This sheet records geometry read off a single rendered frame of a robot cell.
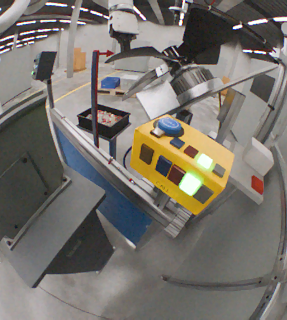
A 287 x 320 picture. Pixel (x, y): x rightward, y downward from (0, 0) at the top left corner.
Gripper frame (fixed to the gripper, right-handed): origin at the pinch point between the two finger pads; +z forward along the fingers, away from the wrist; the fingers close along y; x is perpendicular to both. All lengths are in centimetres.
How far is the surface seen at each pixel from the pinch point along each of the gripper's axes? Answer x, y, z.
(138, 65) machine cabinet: 494, 555, -64
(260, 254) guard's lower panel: -60, -10, 53
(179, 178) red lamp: -27.6, -19.3, 24.8
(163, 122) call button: -22.0, -14.7, 19.1
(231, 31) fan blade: -30.9, 23.9, -11.3
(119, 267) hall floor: 1, -37, 125
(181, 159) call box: -27.4, -18.6, 22.1
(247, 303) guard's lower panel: -61, -28, 49
